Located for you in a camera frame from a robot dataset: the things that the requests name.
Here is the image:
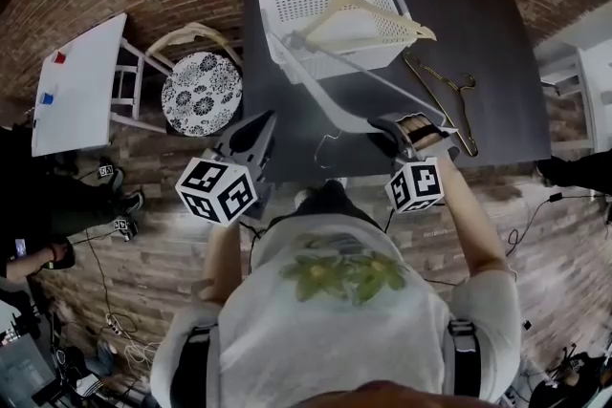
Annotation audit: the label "person's right forearm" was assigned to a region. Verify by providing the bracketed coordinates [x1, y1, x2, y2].
[437, 157, 516, 279]

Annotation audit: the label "person's black trousers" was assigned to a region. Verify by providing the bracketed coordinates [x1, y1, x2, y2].
[291, 180, 383, 231]

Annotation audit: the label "person's left forearm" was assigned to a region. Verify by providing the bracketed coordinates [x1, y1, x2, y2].
[200, 219, 241, 303]

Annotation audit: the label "white shelf unit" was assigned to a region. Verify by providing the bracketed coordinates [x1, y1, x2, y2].
[533, 0, 612, 154]

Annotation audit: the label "white plastic laundry basket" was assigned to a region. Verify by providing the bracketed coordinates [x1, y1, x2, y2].
[257, 0, 412, 82]

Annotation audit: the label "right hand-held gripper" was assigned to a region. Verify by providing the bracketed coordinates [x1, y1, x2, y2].
[366, 112, 461, 214]

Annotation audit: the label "person's right hand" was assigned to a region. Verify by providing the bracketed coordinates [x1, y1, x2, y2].
[400, 118, 441, 147]

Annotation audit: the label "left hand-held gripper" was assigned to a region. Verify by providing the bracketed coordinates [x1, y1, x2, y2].
[175, 110, 278, 225]

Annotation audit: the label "small white table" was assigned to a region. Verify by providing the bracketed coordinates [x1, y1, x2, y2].
[31, 12, 169, 158]

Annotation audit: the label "white plastic clothes hanger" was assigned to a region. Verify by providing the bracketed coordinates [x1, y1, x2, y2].
[264, 29, 458, 170]

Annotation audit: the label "person's white floral t-shirt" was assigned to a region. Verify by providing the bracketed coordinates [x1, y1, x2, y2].
[149, 212, 522, 408]

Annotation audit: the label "grey harness strap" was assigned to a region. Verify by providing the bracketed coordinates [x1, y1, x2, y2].
[447, 318, 485, 398]
[179, 324, 222, 408]

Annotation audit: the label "gold metal clothes hanger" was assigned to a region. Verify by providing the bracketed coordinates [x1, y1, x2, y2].
[403, 51, 480, 158]

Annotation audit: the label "chair with floral seat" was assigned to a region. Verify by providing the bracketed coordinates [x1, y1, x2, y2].
[144, 21, 245, 139]

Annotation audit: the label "wooden clothes hanger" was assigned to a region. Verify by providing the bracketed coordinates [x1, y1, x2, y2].
[286, 0, 438, 56]

